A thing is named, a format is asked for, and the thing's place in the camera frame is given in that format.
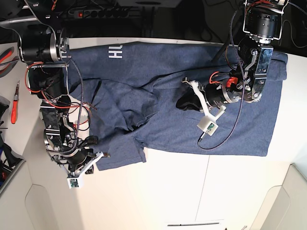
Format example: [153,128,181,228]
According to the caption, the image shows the braided right arm cable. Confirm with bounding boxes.
[0,57,84,149]

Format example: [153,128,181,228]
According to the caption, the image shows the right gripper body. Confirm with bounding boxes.
[50,152,110,179]

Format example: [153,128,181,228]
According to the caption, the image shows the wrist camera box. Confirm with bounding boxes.
[197,116,218,136]
[67,177,84,189]

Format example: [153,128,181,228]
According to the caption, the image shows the dark blue t-shirt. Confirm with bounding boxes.
[68,43,288,171]

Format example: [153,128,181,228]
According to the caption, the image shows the braided camera cable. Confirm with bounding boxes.
[197,9,248,151]

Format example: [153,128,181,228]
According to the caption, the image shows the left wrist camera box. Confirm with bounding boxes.
[197,116,218,136]

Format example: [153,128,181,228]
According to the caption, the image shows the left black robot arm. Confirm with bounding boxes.
[176,0,288,115]

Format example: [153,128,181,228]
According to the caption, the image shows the orange handled pliers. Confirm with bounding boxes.
[0,46,19,78]

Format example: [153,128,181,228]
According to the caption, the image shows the orange handled screwdriver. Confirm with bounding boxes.
[11,81,20,124]

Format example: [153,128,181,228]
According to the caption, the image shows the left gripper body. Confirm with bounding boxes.
[182,77,226,120]

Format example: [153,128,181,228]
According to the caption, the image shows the white vent panel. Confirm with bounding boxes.
[163,220,227,230]

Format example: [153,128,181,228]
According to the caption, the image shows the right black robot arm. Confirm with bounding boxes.
[0,0,105,187]

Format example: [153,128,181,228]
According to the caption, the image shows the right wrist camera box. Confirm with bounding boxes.
[67,177,84,189]

